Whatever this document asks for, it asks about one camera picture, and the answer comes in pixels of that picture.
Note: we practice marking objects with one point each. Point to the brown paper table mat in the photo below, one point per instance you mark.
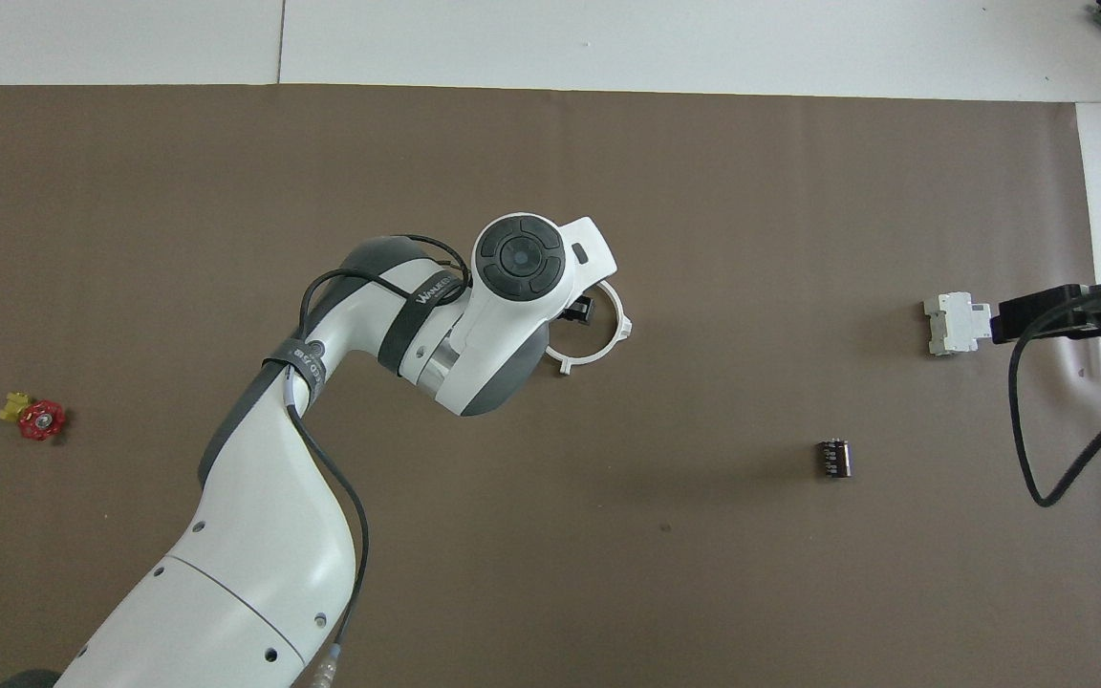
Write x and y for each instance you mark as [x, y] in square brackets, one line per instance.
[512, 573]

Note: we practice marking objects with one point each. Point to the white circuit breaker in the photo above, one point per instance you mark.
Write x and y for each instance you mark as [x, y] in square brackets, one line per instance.
[954, 325]

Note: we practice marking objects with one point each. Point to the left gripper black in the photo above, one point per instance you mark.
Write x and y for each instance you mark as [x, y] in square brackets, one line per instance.
[584, 311]

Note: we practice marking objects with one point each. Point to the white half pipe clamp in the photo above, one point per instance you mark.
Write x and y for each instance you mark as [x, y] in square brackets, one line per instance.
[619, 311]
[552, 359]

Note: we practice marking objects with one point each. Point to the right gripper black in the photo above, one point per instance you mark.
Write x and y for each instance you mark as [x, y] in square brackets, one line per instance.
[1076, 311]

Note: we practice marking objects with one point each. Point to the black cylindrical capacitor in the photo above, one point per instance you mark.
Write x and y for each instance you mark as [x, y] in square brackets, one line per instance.
[834, 458]

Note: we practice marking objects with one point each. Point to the red handwheel yellow valve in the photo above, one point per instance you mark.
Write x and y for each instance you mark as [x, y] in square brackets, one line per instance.
[41, 419]

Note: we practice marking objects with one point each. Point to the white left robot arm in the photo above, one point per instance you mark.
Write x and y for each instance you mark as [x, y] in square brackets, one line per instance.
[264, 545]

